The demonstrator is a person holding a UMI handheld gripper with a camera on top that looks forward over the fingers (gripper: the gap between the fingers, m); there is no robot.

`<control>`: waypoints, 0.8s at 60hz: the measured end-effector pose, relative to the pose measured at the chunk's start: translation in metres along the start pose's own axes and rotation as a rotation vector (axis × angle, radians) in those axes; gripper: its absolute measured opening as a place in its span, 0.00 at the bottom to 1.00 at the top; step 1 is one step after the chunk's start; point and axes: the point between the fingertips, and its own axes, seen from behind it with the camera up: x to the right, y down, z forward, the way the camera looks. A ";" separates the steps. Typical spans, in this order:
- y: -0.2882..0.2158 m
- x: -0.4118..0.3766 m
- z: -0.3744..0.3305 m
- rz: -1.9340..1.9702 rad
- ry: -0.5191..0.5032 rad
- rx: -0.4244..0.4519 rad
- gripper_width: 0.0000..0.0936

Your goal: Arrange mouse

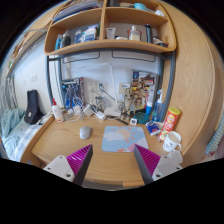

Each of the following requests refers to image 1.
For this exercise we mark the teal round tin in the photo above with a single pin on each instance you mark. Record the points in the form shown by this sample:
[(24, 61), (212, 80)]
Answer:
[(141, 117)]

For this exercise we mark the Groot figurine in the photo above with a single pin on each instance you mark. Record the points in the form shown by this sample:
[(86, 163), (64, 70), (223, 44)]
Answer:
[(126, 112)]

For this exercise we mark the pastel cloud mouse pad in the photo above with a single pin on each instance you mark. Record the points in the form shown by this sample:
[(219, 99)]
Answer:
[(122, 138)]

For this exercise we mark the dark bottle on shelf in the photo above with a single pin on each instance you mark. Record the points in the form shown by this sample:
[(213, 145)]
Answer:
[(149, 33)]

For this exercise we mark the red yellow chips can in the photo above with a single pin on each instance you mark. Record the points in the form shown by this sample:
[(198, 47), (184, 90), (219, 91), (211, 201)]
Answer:
[(169, 123)]

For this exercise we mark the wooden wall shelf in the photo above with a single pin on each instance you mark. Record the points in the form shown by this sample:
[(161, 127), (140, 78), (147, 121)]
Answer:
[(103, 24)]

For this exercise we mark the white desk lamp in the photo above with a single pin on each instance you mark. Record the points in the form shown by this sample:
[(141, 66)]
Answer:
[(108, 88)]

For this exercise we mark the white pump bottle on shelf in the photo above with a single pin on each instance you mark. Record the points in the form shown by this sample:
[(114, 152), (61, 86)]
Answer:
[(134, 34)]

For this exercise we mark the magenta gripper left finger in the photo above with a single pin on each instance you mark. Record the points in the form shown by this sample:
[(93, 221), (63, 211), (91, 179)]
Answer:
[(72, 167)]

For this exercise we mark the colourful figure box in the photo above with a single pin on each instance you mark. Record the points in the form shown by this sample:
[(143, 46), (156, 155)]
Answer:
[(142, 81)]

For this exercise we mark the white bottle red cap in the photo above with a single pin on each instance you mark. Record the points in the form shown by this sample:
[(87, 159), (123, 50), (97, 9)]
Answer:
[(57, 112)]

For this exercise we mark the blue snack packet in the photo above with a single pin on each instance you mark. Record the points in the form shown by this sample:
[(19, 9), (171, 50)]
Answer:
[(153, 128)]

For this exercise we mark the white power adapter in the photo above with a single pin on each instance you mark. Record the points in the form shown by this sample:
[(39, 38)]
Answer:
[(88, 110)]

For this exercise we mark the blue spray bottle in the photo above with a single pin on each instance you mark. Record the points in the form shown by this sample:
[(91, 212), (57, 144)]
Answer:
[(158, 107)]

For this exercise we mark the small white cube clock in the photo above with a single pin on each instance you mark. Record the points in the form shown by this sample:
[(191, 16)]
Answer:
[(133, 121)]

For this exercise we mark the light blue blanket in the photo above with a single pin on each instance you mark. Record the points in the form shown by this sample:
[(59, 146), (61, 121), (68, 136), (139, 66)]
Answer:
[(11, 118)]

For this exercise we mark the grey computer mouse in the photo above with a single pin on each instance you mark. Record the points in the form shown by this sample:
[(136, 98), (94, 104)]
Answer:
[(85, 132)]

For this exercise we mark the blue robot model box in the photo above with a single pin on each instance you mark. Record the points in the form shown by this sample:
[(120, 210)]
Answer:
[(73, 92)]

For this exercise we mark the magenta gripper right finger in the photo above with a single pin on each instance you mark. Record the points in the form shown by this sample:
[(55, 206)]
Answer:
[(153, 167)]

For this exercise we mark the white tube on shelf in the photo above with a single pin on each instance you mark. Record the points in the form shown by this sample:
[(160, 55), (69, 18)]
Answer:
[(110, 33)]

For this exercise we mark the white ceramic mug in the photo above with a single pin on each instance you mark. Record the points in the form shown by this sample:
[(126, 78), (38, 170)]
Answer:
[(172, 142)]

